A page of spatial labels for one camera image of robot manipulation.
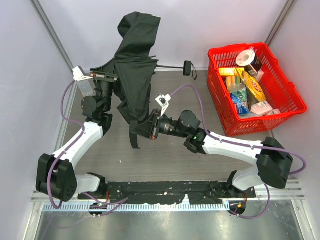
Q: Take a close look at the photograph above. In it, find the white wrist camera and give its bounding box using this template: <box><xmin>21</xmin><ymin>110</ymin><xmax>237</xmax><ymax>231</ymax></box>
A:
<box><xmin>155</xmin><ymin>94</ymin><xmax>172</xmax><ymax>117</ymax></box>
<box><xmin>72</xmin><ymin>66</ymin><xmax>92</xmax><ymax>82</ymax></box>

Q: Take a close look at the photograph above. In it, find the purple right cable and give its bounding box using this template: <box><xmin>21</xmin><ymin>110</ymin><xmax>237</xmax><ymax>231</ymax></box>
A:
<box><xmin>169</xmin><ymin>84</ymin><xmax>308</xmax><ymax>220</ymax></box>

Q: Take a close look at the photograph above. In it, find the clear plastic bottle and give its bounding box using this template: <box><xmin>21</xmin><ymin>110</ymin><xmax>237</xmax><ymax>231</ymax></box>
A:
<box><xmin>77</xmin><ymin>80</ymin><xmax>94</xmax><ymax>97</ymax></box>

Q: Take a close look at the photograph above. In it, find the pink white box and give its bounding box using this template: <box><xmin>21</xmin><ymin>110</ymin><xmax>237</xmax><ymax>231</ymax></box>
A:
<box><xmin>250</xmin><ymin>101</ymin><xmax>273</xmax><ymax>116</ymax></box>

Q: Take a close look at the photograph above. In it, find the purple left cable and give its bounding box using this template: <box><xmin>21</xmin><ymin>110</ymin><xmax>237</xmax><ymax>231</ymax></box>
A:
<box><xmin>47</xmin><ymin>79</ymin><xmax>130</xmax><ymax>211</ymax></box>

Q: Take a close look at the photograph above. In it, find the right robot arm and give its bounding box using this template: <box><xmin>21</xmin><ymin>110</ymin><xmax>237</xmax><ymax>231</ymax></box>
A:
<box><xmin>129</xmin><ymin>109</ymin><xmax>293</xmax><ymax>196</ymax></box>

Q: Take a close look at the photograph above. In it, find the blue green snack packet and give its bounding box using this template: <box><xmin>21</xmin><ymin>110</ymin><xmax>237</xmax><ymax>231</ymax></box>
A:
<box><xmin>230</xmin><ymin>89</ymin><xmax>250</xmax><ymax>115</ymax></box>

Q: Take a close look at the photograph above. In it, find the black folding umbrella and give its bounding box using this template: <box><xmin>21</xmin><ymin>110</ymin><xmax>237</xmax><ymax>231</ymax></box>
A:
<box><xmin>112</xmin><ymin>11</ymin><xmax>198</xmax><ymax>150</ymax></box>

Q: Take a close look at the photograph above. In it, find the white slotted cable duct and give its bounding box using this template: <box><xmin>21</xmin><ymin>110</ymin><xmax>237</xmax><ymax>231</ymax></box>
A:
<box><xmin>42</xmin><ymin>201</ymin><xmax>230</xmax><ymax>213</ymax></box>

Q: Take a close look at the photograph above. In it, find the purple cable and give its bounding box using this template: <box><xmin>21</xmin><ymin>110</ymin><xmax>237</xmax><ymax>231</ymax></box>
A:
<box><xmin>47</xmin><ymin>79</ymin><xmax>130</xmax><ymax>211</ymax></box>
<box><xmin>169</xmin><ymin>84</ymin><xmax>308</xmax><ymax>220</ymax></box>

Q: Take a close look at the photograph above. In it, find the yellow snack bag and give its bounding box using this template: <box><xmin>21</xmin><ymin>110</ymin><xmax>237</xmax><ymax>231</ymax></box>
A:
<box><xmin>241</xmin><ymin>71</ymin><xmax>266</xmax><ymax>102</ymax></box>

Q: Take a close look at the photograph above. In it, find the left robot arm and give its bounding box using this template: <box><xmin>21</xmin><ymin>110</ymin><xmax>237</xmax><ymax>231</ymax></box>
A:
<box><xmin>36</xmin><ymin>61</ymin><xmax>119</xmax><ymax>209</ymax></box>

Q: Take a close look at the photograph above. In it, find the red plastic basket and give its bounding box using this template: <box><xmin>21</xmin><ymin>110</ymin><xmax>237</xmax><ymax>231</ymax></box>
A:
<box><xmin>207</xmin><ymin>42</ymin><xmax>308</xmax><ymax>137</ymax></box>

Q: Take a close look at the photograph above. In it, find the yellow box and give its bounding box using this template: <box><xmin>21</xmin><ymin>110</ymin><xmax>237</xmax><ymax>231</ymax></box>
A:
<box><xmin>218</xmin><ymin>67</ymin><xmax>244</xmax><ymax>77</ymax></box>

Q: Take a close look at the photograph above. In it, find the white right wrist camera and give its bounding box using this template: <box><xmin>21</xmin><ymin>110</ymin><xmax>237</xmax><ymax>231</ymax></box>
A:
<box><xmin>155</xmin><ymin>94</ymin><xmax>172</xmax><ymax>117</ymax></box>

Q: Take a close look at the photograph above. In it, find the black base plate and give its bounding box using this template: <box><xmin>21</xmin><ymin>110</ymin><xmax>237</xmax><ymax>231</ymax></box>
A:
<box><xmin>88</xmin><ymin>181</ymin><xmax>256</xmax><ymax>205</ymax></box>

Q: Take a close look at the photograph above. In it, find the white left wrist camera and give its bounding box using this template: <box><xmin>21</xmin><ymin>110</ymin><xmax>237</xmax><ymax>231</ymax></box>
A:
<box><xmin>72</xmin><ymin>66</ymin><xmax>92</xmax><ymax>82</ymax></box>

